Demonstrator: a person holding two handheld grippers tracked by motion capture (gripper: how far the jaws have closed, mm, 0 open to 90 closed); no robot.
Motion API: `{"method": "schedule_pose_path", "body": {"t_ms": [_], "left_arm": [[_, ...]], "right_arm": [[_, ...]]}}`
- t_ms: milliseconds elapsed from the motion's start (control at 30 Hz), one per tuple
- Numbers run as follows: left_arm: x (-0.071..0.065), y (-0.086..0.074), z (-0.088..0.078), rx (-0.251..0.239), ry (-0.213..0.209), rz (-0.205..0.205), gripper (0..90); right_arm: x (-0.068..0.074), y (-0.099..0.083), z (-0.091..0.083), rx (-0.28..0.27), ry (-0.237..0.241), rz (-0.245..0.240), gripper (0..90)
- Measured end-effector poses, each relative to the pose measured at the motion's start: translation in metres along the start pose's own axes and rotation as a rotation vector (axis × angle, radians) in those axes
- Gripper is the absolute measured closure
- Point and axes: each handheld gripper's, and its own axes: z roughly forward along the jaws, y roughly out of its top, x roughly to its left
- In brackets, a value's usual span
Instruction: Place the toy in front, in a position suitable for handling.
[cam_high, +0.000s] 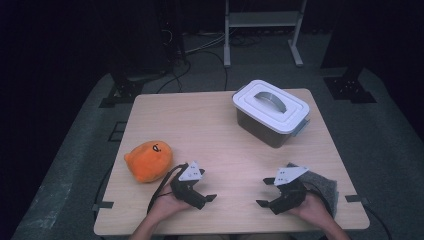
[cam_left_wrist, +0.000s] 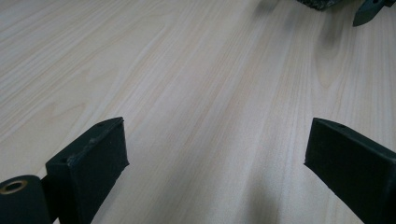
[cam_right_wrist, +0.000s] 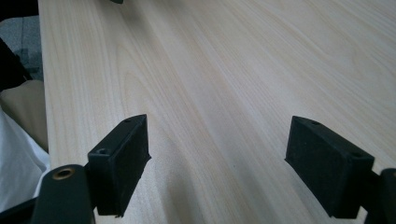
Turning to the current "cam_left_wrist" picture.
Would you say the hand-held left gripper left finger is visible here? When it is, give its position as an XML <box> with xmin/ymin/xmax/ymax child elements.
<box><xmin>46</xmin><ymin>116</ymin><xmax>130</xmax><ymax>224</ymax></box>

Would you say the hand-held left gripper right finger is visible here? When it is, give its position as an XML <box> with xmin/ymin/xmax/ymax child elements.
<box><xmin>304</xmin><ymin>117</ymin><xmax>396</xmax><ymax>224</ymax></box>

